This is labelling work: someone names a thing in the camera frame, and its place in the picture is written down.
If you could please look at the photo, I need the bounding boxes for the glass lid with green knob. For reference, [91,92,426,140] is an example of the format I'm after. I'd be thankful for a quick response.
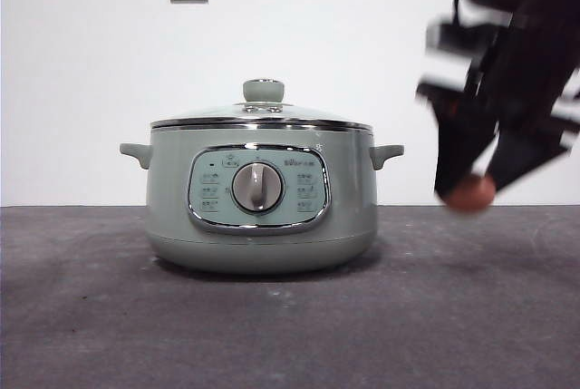
[150,78,372,132]

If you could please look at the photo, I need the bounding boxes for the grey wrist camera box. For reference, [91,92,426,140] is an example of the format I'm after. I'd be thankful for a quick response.
[425,19,475,53]

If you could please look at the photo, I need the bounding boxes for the pale green electric pot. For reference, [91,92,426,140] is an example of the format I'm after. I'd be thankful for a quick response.
[119,127,405,277]

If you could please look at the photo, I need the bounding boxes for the brown egg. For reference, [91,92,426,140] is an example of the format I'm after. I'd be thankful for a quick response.
[441,174,495,215]

